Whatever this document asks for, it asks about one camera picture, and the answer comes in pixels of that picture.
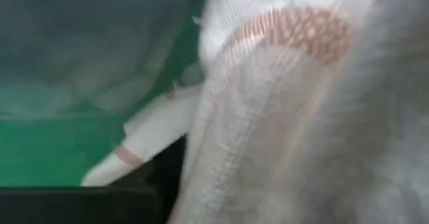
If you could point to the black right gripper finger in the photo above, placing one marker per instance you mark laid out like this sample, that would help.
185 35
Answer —
67 207

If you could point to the white towel red stripes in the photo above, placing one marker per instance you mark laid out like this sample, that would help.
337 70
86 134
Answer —
285 100

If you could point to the clear plastic bin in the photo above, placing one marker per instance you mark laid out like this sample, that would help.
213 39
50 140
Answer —
83 49

